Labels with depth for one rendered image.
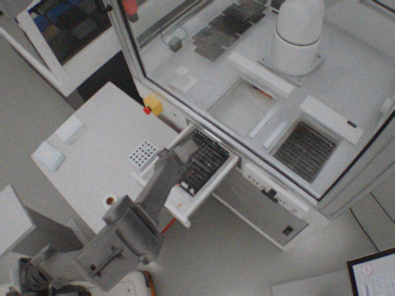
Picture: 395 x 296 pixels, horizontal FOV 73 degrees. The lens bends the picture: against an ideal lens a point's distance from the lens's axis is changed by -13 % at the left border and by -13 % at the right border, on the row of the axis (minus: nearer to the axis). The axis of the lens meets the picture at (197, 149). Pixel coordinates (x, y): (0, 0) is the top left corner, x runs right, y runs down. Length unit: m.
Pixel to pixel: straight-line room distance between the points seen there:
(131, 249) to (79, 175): 1.00
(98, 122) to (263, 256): 1.28
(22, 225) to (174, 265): 0.98
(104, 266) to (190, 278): 1.52
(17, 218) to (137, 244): 1.13
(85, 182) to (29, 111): 1.65
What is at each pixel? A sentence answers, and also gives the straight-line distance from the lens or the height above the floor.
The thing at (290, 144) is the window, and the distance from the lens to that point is 0.90.
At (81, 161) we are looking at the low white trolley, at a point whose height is 0.76.
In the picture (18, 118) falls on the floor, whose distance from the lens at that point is 3.02.
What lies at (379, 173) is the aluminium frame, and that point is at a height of 1.36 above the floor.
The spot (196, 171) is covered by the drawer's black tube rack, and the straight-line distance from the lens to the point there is 1.21.
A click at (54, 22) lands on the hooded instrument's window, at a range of 1.49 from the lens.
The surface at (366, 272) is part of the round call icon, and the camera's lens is 1.08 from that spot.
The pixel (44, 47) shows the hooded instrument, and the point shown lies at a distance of 1.48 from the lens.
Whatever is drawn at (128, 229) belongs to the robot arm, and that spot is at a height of 1.52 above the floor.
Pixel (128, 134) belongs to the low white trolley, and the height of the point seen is 0.76.
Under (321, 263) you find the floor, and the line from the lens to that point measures 2.09.
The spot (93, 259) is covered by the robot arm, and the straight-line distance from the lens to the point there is 0.50.
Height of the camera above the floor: 1.99
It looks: 63 degrees down
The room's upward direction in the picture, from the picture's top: 11 degrees counter-clockwise
